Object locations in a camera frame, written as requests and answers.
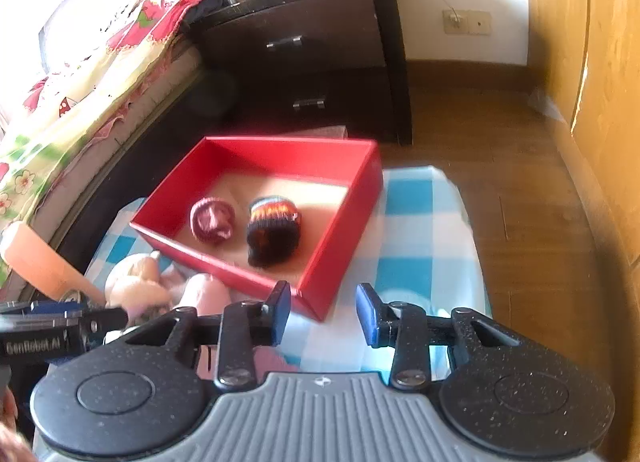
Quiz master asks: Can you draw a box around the cream plush toy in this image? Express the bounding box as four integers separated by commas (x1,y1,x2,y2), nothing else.
104,252,171,326

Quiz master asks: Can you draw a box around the pink knitted cloth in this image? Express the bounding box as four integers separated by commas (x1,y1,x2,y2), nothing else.
196,346,298,383

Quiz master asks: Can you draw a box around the pink pig plush toy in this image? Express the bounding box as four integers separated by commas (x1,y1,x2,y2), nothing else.
160,264,231,316

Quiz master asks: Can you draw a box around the person's left hand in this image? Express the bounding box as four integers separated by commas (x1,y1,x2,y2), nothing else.
0,387,37,462

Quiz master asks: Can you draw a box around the orange ribbed cylinder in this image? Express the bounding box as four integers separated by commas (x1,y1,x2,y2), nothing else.
1,222,106,306

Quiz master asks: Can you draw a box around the blue white checkered tablecloth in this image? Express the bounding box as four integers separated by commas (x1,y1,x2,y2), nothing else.
86,167,491,382

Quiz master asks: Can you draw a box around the dark striped sock ball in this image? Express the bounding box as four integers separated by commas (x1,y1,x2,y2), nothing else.
246,196,302,268

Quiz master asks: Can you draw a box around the pink knitted sock ball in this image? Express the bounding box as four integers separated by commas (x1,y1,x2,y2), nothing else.
190,196,235,245

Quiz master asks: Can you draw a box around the red cardboard box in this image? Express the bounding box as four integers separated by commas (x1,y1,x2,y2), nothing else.
130,137,383,321

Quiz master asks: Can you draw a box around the floral bed quilt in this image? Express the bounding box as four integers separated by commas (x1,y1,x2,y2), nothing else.
1,0,203,228

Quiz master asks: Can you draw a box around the clear plastic scrap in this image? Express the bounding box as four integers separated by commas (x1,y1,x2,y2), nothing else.
527,87,566,124

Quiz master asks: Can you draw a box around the dark wooden nightstand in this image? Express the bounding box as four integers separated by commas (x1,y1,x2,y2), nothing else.
186,0,412,144

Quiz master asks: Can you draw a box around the wooden wardrobe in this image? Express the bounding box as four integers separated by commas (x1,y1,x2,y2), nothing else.
527,0,640,293

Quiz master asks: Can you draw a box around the lower drawer metal handle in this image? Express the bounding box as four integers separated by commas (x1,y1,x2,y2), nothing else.
292,98,326,111

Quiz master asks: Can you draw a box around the drawer metal handle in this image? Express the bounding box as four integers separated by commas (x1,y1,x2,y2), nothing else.
292,98,326,111
266,35,304,52

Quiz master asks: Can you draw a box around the upper drawer metal handle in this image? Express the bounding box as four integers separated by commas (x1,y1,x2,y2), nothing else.
266,35,304,52

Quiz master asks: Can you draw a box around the wall power socket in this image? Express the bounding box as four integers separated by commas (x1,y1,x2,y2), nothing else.
442,9,492,36

